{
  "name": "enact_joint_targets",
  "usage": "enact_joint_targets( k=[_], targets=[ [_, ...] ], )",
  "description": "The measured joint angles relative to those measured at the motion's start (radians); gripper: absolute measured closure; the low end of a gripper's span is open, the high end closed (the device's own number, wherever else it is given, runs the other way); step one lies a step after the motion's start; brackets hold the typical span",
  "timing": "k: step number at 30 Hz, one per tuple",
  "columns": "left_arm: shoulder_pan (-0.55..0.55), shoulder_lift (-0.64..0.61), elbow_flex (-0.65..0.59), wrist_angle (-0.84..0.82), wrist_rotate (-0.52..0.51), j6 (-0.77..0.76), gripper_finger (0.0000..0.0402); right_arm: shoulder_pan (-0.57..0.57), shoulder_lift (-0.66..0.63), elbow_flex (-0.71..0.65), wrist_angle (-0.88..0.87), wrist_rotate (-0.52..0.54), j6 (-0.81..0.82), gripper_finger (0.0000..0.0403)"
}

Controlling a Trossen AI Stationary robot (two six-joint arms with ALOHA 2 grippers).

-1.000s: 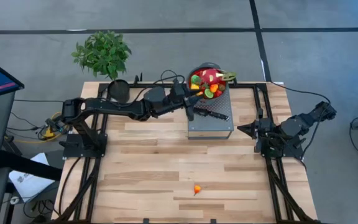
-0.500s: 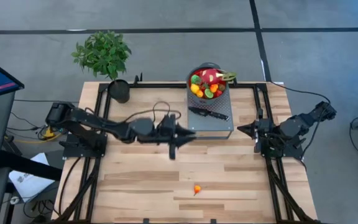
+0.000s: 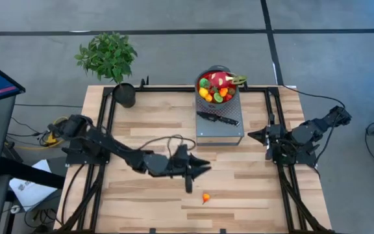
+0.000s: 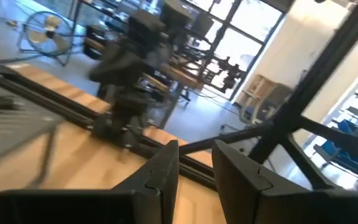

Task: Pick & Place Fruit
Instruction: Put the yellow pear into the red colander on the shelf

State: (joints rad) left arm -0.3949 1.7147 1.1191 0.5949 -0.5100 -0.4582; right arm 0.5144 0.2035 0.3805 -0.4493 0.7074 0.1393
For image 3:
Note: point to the red collapsible bowl grey rim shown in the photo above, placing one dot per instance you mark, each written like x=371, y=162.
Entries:
x=221, y=106

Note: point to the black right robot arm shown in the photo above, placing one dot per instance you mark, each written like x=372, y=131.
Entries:
x=307, y=130

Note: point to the halved green kiwi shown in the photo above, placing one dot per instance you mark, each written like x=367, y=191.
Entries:
x=218, y=97

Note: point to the grey perforated metal shelf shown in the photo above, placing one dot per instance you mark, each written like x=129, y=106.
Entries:
x=219, y=131

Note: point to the pink dragon fruit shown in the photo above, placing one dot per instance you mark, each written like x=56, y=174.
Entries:
x=219, y=79

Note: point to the yellow lemon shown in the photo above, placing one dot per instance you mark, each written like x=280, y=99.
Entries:
x=203, y=92

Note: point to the small orange fruit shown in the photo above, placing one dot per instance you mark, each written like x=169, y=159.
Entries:
x=208, y=97

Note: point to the orange red peach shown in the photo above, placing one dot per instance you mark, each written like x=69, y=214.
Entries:
x=223, y=92

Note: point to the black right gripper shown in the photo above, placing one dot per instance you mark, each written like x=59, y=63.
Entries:
x=275, y=135

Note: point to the large leafy strawberry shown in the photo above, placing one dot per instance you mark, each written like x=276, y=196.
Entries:
x=214, y=90

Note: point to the black desk beam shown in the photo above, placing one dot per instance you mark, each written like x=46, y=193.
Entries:
x=28, y=174

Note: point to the black plastic knife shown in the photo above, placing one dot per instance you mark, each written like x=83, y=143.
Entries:
x=219, y=118

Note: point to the white paper sheets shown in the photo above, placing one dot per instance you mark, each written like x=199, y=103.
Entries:
x=31, y=188

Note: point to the small red strawberry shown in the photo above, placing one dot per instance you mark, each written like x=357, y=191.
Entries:
x=228, y=97

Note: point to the green fruit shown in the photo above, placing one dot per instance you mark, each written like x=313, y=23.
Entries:
x=204, y=83

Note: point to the green plant in black pot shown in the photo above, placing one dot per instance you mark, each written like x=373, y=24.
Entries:
x=107, y=57

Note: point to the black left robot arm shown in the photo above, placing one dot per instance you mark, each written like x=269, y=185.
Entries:
x=109, y=143

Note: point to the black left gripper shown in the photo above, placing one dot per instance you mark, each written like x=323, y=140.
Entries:
x=180, y=161

